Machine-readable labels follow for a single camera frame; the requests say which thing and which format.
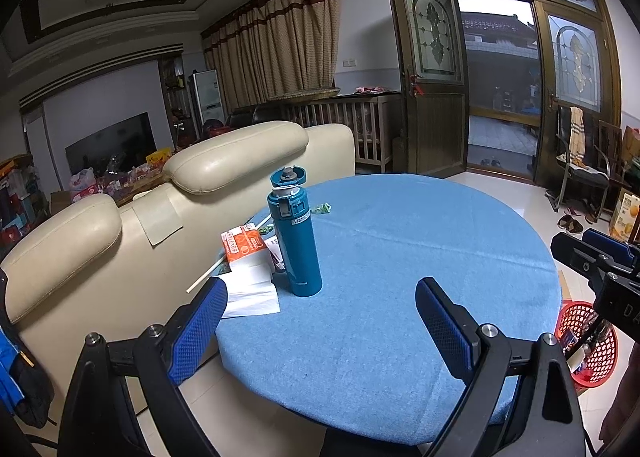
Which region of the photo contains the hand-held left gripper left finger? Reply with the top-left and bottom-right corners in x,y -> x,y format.
59,277 -> 229,457

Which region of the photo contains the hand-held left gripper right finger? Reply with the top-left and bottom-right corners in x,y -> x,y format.
415,277 -> 586,457

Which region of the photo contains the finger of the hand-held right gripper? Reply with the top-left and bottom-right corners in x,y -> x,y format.
582,228 -> 640,269
550,232 -> 608,290

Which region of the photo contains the red plastic basket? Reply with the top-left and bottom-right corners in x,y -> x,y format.
555,300 -> 619,390

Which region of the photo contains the person's right forearm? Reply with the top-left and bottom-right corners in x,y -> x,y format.
597,367 -> 640,457

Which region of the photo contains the yellow cardboard box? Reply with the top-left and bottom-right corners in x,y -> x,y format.
608,187 -> 640,243

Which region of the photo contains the white plastic tube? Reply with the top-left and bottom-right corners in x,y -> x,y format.
186,223 -> 257,294

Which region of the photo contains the white paper sheet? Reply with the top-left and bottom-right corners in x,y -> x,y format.
210,257 -> 281,319

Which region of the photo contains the blue tablecloth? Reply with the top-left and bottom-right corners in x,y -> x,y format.
215,174 -> 563,445

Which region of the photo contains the orange white box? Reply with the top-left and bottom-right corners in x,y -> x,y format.
220,226 -> 268,263

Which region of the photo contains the dark wooden chair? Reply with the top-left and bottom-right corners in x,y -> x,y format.
597,120 -> 631,198

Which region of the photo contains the white purple box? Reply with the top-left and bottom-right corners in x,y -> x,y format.
265,236 -> 286,270

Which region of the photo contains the striped towel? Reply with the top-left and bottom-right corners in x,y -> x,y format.
567,106 -> 586,169

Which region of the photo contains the beige paper patch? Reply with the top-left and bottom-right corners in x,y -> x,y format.
132,187 -> 186,248

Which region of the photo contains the cream leather sofa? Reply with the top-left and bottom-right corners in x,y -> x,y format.
0,120 -> 357,408

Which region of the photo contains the teal thermos bottle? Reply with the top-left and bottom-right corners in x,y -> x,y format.
266,166 -> 323,298

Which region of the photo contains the row of packaged goods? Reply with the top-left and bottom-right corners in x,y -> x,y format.
70,147 -> 176,203

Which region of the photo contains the glass panel door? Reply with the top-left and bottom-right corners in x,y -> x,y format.
532,2 -> 623,188

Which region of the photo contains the brown cardboard box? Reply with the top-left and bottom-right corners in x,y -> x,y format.
49,190 -> 76,215

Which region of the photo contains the blue black jacket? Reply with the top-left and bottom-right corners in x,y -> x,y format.
0,267 -> 56,430

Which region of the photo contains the brown wooden door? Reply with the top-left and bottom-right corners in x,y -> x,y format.
383,0 -> 471,180

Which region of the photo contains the black flat television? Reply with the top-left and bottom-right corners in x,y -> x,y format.
65,112 -> 157,177

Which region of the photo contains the dark leather sofa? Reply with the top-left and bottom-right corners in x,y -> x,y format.
225,104 -> 286,130

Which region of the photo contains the wooden crib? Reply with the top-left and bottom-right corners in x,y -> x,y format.
280,92 -> 403,174

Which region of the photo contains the stack of colourful boxes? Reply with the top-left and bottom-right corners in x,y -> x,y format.
0,154 -> 51,248

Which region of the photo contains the white standing air conditioner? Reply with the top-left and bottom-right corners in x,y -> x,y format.
190,70 -> 226,125

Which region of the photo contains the wooden display shelf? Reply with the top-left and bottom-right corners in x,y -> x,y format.
159,54 -> 193,148

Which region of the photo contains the woven flat basket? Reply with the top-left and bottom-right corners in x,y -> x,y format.
266,86 -> 342,103

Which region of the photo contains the beige striped curtain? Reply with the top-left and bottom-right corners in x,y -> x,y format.
201,0 -> 342,113

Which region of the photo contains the metal frame chair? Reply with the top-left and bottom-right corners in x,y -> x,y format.
545,104 -> 613,218

